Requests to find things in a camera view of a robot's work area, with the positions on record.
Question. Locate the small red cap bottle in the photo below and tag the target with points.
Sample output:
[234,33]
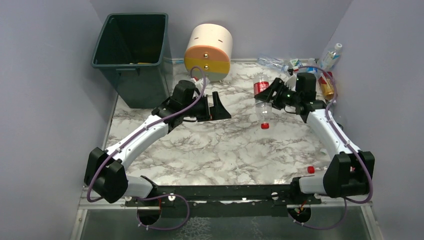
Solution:
[316,169]

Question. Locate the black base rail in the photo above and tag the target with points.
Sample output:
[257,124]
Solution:
[222,201]

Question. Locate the amber tea bottle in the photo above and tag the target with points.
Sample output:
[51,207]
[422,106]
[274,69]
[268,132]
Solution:
[326,87]

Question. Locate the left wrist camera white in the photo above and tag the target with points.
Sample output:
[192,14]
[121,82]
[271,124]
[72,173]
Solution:
[199,84]

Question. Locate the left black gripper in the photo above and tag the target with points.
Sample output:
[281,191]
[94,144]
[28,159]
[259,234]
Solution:
[210,108]

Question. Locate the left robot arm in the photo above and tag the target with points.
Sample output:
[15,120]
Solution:
[106,169]

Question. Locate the round pastel drawer cabinet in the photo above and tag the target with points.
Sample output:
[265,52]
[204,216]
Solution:
[210,48]

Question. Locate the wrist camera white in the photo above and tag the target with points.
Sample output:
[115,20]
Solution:
[199,84]
[291,81]

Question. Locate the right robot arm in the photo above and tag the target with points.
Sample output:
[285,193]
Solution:
[350,170]

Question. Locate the red label clear bottle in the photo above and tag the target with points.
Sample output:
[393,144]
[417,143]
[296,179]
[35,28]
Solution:
[262,107]

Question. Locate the blue cap clear bottle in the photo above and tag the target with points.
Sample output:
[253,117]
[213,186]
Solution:
[311,66]

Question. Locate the clear bottle at back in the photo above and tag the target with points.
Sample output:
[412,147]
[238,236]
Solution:
[274,63]

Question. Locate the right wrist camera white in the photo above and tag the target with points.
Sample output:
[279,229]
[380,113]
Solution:
[291,81]

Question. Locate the dark green plastic bin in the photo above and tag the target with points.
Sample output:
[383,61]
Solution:
[133,54]

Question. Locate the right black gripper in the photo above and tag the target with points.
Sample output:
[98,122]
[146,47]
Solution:
[278,94]

